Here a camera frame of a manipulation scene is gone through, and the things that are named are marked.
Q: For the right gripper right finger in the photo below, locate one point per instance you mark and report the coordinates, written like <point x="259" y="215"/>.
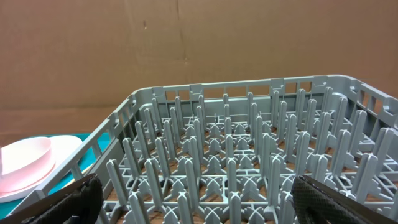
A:
<point x="314" y="202"/>

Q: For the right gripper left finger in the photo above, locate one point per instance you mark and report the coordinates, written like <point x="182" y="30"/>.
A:
<point x="79" y="202"/>

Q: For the grey dishwasher rack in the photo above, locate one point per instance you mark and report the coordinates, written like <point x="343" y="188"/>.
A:
<point x="229" y="152"/>

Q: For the white round plate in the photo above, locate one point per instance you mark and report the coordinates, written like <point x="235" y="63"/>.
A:
<point x="61" y="150"/>

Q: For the pink bowl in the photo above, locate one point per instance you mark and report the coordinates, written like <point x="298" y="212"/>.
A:
<point x="25" y="162"/>

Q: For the teal plastic tray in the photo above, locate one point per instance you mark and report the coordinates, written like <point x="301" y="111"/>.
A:
<point x="87" y="159"/>

